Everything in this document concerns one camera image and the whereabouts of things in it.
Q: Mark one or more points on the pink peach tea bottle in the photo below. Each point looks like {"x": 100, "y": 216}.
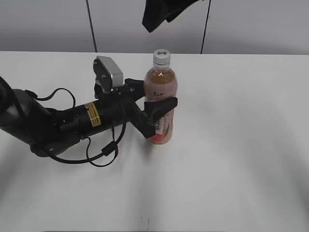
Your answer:
{"x": 161, "y": 83}

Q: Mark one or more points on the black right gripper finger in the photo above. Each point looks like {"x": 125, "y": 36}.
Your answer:
{"x": 176, "y": 7}
{"x": 155, "y": 12}

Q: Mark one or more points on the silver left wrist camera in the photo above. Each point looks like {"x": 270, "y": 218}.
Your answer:
{"x": 108, "y": 75}

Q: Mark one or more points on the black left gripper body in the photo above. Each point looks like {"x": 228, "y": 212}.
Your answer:
{"x": 117, "y": 108}

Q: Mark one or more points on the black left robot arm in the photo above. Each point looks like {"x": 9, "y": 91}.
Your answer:
{"x": 49, "y": 132}

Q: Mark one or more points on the white bottle cap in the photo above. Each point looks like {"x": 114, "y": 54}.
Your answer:
{"x": 161, "y": 57}

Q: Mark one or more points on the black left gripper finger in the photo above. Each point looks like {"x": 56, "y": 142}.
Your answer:
{"x": 135, "y": 88}
{"x": 156, "y": 110}

